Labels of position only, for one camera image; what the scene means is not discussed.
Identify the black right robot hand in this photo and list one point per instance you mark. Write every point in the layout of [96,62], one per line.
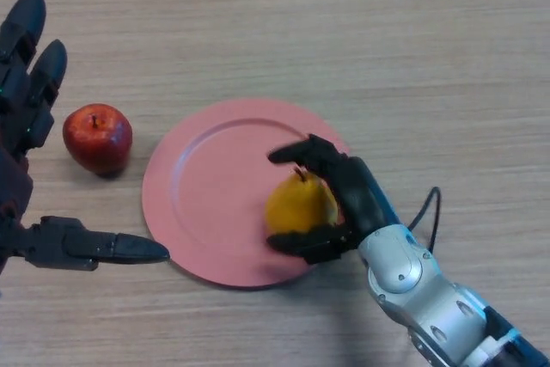
[361,195]

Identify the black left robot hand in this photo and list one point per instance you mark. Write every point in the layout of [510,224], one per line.
[17,126]

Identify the yellow pear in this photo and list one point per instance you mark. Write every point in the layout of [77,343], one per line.
[296,208]

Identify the pink round plate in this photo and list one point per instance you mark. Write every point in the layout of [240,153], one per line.
[215,195]

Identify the red apple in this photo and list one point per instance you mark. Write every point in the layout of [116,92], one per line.
[99,139]

